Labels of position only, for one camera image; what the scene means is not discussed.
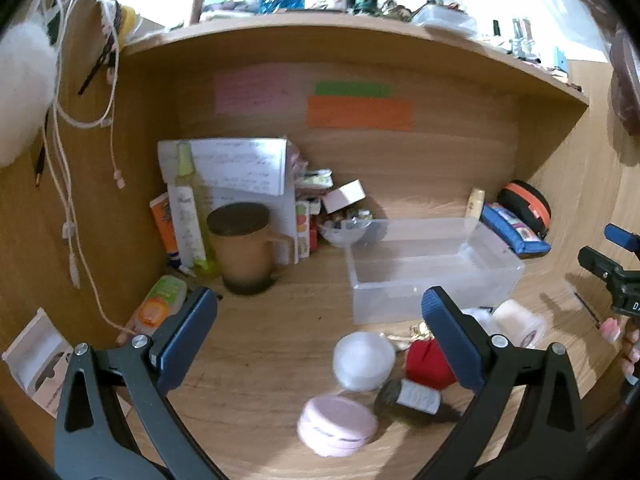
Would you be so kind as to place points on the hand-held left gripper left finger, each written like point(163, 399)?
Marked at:
point(190, 325)

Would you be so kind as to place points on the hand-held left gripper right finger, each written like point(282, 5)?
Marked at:
point(445, 340)

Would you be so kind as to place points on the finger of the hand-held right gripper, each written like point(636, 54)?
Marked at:
point(620, 235)
point(600, 260)

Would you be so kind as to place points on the red pouch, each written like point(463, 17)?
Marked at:
point(425, 362)

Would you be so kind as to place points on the dark green glass bottle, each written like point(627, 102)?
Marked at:
point(400, 397)

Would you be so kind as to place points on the white tape roll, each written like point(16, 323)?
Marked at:
point(515, 317)

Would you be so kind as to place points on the clear plastic storage box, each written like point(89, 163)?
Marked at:
point(380, 305)

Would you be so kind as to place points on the pink round compact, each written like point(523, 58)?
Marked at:
point(335, 420)

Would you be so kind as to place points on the wooden desktop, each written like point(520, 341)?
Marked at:
point(280, 340)

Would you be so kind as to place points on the person's right hand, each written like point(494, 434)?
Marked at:
point(629, 350)

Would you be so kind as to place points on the gold trinket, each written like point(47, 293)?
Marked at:
point(417, 332)

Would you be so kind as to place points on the orange label bottle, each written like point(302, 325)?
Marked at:
point(155, 307)

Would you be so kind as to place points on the black bobby pin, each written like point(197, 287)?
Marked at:
point(586, 306)

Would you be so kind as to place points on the brown mug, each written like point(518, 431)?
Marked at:
point(240, 255)

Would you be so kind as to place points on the black orange round case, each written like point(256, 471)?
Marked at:
point(530, 205)

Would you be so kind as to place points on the white tube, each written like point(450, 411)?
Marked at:
point(187, 230)

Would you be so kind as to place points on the blue zip pouch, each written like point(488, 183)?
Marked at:
point(505, 230)

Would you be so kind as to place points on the orange tube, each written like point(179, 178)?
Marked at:
point(162, 225)

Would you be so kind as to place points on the beige tube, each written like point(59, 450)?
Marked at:
point(475, 202)

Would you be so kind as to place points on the small glass bowl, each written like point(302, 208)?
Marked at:
point(345, 235)

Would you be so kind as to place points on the dark brown object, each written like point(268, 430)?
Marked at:
point(627, 85)

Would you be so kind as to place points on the fruit print carton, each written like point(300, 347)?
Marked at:
point(302, 225)

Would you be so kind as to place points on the white printed carton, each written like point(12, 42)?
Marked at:
point(35, 355)

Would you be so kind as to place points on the yellow-green spray bottle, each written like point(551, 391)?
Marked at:
point(185, 165)

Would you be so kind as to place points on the handwritten paper sheet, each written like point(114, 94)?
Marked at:
point(235, 165)

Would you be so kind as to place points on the small white box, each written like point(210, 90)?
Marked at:
point(345, 195)

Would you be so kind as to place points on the pile of small packets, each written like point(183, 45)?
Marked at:
point(310, 180)

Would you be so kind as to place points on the black pencil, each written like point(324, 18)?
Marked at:
point(39, 170)

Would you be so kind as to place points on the pink sticky note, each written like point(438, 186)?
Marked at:
point(250, 90)

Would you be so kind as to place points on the orange sticky note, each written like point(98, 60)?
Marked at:
point(360, 112)

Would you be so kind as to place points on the green sticky note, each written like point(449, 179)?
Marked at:
point(350, 89)

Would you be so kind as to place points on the black hair stick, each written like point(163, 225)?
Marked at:
point(95, 72)

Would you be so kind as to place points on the clear lidded container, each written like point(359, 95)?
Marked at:
point(445, 20)

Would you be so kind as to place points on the white fluffy ball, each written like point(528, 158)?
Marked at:
point(22, 90)

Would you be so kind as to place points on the yellow soft item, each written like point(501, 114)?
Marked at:
point(127, 20)

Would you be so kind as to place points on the brown cylinder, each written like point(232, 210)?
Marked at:
point(196, 2)

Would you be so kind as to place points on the wooden desk shelf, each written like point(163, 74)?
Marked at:
point(350, 30)

